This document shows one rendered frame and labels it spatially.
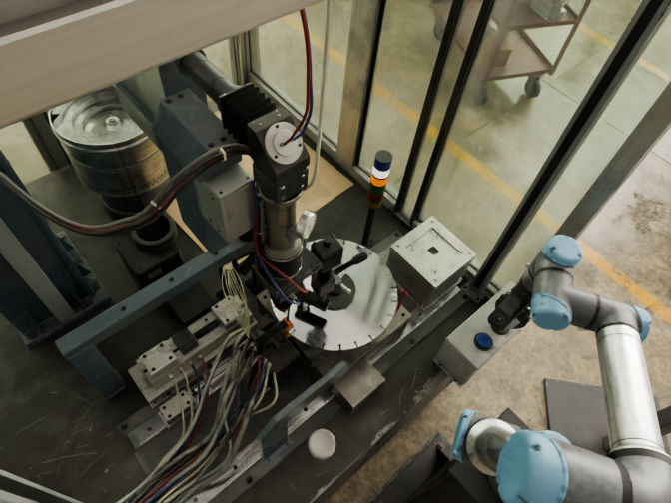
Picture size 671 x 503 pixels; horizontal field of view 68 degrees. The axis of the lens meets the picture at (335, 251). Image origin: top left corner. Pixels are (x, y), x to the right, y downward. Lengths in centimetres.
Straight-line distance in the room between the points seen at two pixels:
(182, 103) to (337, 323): 66
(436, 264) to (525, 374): 110
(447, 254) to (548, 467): 81
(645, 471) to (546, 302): 34
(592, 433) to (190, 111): 207
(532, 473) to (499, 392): 157
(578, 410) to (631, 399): 148
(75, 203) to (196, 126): 106
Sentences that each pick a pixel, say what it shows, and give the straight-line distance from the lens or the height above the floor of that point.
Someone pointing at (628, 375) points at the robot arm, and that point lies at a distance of 102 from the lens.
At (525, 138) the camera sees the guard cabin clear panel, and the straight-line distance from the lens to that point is 126.
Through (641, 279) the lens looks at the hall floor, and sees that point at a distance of 300.
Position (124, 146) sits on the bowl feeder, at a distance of 146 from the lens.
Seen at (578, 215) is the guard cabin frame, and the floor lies 123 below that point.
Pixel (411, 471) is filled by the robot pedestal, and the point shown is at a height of 1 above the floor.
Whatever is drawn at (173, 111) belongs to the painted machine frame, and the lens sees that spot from 86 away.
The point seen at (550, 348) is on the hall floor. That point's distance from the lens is 254.
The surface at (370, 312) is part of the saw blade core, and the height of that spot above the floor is 95.
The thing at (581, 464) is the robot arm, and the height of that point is 136.
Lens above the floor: 208
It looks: 56 degrees down
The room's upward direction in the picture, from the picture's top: 8 degrees clockwise
